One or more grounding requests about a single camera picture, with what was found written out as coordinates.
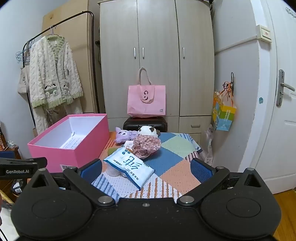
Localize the pink floral scrunchie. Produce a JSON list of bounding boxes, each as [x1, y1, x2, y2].
[[132, 135, 162, 159]]

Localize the white soft bundle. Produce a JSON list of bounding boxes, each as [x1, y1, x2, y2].
[[105, 162, 126, 178]]

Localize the patchwork blanket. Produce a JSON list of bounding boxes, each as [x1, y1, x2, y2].
[[91, 132, 203, 202]]

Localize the black clothes rack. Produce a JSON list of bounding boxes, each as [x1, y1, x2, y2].
[[22, 11, 100, 114]]

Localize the purple plush toy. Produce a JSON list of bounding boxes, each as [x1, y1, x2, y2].
[[115, 127, 139, 144]]

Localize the white door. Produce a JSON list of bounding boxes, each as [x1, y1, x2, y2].
[[243, 0, 296, 195]]

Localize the fluffy cream and green robe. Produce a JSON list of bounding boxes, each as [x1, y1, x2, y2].
[[29, 35, 84, 133]]

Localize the white wall switch box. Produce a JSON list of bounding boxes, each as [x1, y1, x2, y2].
[[255, 24, 272, 43]]

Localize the wooden bedside cabinet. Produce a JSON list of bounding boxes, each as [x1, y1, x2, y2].
[[0, 144, 22, 197]]

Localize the pink storage box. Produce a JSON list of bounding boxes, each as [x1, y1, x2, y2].
[[27, 113, 110, 173]]

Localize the silver door handle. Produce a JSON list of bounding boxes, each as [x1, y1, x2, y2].
[[276, 69, 296, 107]]

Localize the light wooden wardrobe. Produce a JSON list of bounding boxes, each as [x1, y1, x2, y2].
[[97, 0, 215, 135]]

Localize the blue and white tissue packet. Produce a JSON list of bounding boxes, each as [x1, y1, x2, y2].
[[103, 147, 155, 191]]

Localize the blue wire hangers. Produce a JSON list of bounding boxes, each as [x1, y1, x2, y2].
[[16, 50, 30, 63]]

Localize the beige canvas tote bag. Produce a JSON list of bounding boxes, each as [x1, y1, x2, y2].
[[17, 42, 31, 102]]

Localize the printed paper sheet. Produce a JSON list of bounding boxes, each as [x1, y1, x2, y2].
[[60, 136, 82, 150]]

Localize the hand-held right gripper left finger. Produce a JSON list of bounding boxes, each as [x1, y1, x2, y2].
[[30, 159, 116, 208]]

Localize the colourful paper gift bag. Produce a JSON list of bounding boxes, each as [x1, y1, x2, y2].
[[211, 81, 237, 132]]

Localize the white plastic bag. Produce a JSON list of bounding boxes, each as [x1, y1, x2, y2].
[[205, 124, 214, 165]]

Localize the white and black cat plush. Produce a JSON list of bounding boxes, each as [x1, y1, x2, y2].
[[138, 126, 161, 137]]

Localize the black suitcase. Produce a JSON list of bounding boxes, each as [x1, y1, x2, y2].
[[122, 116, 167, 133]]

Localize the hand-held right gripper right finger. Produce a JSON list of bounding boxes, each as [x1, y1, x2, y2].
[[177, 158, 264, 207]]

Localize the pink tote bag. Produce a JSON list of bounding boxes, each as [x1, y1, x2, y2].
[[127, 67, 166, 117]]

